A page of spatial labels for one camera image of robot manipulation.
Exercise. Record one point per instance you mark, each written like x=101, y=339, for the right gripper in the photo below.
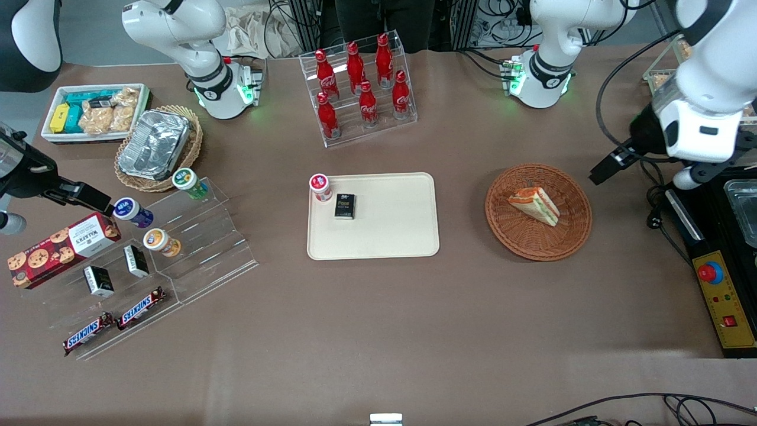
x=31, y=177

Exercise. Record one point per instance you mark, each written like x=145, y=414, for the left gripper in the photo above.
x=643, y=134

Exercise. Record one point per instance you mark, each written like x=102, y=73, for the triangular sandwich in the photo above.
x=535, y=206

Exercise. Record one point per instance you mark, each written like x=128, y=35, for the white arm base module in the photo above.
x=251, y=83
x=511, y=74

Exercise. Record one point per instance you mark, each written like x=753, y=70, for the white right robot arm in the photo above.
x=177, y=23

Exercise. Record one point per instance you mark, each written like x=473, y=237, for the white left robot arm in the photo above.
x=556, y=23

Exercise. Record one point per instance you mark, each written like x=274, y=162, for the aluminium foil tray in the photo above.
x=154, y=145

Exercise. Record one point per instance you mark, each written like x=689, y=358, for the brown round wicker basket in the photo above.
x=532, y=242

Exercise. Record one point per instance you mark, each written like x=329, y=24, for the light wicker basket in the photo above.
x=195, y=142

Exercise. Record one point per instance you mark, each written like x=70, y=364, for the beige plastic tray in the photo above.
x=390, y=225

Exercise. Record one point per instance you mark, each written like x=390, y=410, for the purple yogurt cup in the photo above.
x=131, y=211

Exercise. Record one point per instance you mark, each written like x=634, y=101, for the red Walkers shortbread box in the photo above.
x=59, y=248

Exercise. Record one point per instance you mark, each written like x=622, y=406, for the white plastic bin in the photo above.
x=89, y=138

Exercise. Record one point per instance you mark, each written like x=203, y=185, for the short teal snack pack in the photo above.
x=75, y=118

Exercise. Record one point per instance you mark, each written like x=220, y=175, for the clear bag of cookies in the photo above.
x=96, y=118
x=125, y=96
x=122, y=118

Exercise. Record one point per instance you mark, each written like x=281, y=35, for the yellow snack pack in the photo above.
x=59, y=118

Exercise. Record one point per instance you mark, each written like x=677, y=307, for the small black white box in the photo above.
x=136, y=261
x=97, y=281

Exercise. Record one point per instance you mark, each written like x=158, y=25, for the orange yogurt cup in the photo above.
x=159, y=241

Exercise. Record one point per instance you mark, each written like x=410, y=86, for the packed bread slice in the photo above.
x=661, y=78
x=684, y=48

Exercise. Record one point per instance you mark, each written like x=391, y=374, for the long teal snack pack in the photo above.
x=89, y=96

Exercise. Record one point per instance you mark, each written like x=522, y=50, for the green yogurt cup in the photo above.
x=188, y=180

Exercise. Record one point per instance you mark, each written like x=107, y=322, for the black countertop appliance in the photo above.
x=704, y=231

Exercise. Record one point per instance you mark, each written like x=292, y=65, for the clear acrylic stepped shelf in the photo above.
x=207, y=248
x=53, y=307

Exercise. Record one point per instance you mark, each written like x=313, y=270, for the Snickers bar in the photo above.
x=87, y=333
x=141, y=307

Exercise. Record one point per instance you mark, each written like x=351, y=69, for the metal pan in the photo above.
x=745, y=207

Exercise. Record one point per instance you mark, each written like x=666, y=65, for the red emergency stop button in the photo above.
x=709, y=272

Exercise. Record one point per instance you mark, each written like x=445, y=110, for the yellow control panel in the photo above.
x=724, y=302

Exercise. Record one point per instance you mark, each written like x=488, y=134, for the white power strip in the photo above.
x=502, y=29

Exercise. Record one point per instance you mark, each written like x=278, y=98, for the red cola bottle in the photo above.
x=368, y=102
x=355, y=65
x=326, y=115
x=401, y=93
x=384, y=56
x=324, y=74

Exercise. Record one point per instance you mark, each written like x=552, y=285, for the beige cloth bag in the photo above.
x=248, y=29

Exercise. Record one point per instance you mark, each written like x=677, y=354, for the red lid yogurt cup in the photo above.
x=320, y=187

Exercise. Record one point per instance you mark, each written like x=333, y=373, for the clear acrylic bottle rack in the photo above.
x=355, y=134

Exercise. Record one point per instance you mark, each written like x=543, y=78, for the small black Peace box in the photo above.
x=345, y=206

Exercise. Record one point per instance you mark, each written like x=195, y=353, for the person in dark clothing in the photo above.
x=384, y=18

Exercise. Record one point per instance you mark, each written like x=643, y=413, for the brown table cloth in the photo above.
x=355, y=331

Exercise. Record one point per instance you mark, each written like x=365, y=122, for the small white object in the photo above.
x=385, y=419

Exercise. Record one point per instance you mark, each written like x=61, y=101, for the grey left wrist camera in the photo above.
x=686, y=178

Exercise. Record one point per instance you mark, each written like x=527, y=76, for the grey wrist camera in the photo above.
x=12, y=223
x=686, y=178

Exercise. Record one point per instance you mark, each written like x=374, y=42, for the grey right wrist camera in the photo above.
x=12, y=223

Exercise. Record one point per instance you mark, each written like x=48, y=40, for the aluminium frame post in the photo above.
x=464, y=23
x=304, y=23

